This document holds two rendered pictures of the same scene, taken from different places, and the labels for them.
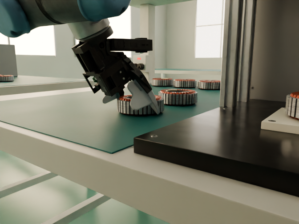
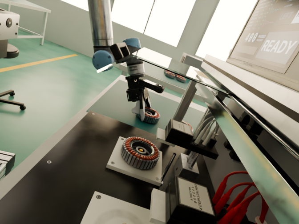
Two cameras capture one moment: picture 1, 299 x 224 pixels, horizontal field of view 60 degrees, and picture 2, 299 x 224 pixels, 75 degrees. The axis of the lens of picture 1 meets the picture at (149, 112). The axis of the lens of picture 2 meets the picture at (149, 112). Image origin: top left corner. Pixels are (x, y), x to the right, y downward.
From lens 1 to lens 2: 67 cm
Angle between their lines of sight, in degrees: 48
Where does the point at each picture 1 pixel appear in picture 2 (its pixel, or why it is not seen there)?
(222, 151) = (82, 124)
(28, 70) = not seen: hidden behind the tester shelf
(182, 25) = not seen: outside the picture
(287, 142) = (100, 140)
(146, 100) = (139, 111)
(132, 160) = (81, 114)
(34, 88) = (181, 90)
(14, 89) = (171, 86)
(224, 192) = (64, 127)
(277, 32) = not seen: hidden behind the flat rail
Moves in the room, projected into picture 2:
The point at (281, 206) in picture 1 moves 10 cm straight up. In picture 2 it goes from (58, 135) to (64, 106)
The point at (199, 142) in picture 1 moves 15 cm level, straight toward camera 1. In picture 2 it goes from (90, 121) to (42, 114)
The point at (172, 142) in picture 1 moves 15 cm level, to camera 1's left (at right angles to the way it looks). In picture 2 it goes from (87, 116) to (77, 97)
